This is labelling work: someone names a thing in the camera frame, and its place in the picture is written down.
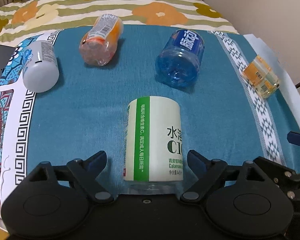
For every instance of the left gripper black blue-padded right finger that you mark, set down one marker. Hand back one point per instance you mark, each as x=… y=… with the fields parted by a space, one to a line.
x=208 y=172

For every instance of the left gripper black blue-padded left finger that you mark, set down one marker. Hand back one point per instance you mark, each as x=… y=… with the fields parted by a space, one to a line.
x=85 y=173

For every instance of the green white label cup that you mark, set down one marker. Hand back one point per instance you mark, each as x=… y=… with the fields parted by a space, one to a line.
x=153 y=146

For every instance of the white blue-label cup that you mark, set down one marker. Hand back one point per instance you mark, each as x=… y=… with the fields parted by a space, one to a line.
x=40 y=68

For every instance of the blue transparent plastic cup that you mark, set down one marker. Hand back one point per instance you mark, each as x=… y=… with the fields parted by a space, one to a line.
x=178 y=64

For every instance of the orange label plastic cup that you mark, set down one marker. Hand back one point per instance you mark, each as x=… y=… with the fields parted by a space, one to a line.
x=99 y=44

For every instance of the teal patterned table cloth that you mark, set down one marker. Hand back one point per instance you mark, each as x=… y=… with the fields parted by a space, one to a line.
x=221 y=116

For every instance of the floral striped bed quilt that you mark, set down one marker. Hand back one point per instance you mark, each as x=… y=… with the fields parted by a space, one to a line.
x=20 y=20

